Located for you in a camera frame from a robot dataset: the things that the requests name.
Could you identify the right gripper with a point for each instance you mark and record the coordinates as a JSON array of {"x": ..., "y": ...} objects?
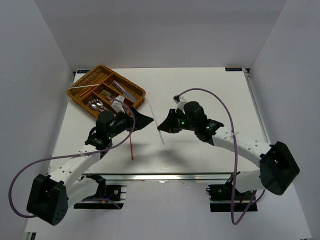
[{"x": 169, "y": 125}]

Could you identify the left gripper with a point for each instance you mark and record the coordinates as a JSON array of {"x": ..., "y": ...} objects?
[{"x": 141, "y": 121}]

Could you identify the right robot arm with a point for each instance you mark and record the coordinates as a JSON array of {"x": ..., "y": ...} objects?
[{"x": 276, "y": 166}]

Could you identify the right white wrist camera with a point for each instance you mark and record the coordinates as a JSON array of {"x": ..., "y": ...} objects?
[{"x": 180, "y": 102}]

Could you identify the red chopstick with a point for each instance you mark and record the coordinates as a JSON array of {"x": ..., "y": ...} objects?
[
  {"x": 131, "y": 148},
  {"x": 90, "y": 89}
]

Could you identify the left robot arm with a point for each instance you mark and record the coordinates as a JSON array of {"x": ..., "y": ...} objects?
[{"x": 52, "y": 195}]

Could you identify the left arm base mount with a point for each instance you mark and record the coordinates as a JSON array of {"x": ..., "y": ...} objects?
[{"x": 109, "y": 196}]

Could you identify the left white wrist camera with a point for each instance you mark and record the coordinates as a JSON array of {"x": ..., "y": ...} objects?
[{"x": 116, "y": 104}]

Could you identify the pink-handled spoon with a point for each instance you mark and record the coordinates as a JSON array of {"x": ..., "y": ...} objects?
[{"x": 94, "y": 107}]

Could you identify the dark floral-handled knife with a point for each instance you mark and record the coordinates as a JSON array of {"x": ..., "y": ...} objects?
[{"x": 125, "y": 93}]

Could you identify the brown wicker cutlery tray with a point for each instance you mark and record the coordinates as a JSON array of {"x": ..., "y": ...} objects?
[{"x": 104, "y": 92}]

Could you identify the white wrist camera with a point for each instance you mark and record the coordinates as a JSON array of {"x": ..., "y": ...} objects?
[
  {"x": 116, "y": 104},
  {"x": 180, "y": 102}
]

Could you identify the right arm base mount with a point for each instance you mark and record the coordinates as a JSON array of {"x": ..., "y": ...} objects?
[{"x": 219, "y": 190}]

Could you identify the dark floral-handled spoon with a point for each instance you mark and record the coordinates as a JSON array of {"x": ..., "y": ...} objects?
[{"x": 100, "y": 104}]

